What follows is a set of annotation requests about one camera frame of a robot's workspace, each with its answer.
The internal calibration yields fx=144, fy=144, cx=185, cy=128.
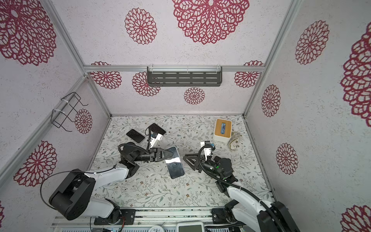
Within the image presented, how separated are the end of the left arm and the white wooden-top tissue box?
450 mm

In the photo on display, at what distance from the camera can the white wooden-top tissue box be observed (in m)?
1.03

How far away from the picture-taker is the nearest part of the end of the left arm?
0.67 m
